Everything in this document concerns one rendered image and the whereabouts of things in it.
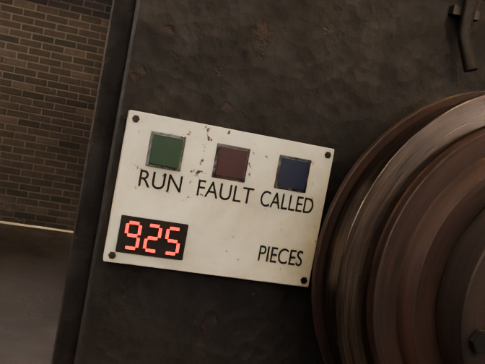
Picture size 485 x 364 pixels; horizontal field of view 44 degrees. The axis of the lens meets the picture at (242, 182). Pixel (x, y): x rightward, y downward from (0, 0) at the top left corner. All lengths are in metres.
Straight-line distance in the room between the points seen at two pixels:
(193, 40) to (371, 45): 0.23
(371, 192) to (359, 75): 0.21
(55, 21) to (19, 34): 0.39
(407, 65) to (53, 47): 6.05
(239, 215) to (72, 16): 6.11
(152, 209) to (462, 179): 0.35
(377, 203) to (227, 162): 0.19
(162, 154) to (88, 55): 6.02
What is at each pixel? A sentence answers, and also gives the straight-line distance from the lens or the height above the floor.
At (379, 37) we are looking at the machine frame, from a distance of 0.82.
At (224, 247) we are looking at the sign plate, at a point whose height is 1.10.
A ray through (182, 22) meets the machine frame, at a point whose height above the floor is 1.35.
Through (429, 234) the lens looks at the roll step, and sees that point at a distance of 0.64.
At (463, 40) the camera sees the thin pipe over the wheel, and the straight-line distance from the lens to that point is 0.85.
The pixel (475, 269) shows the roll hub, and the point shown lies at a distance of 0.62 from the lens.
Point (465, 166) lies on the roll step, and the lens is 0.67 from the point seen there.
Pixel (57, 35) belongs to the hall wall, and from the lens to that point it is 6.75.
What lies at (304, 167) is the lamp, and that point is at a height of 1.21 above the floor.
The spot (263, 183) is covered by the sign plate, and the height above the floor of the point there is 1.18.
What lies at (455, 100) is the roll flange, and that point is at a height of 1.32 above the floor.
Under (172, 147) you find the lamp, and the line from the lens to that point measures 0.71.
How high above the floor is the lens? 1.22
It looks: 3 degrees down
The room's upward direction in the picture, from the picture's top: 10 degrees clockwise
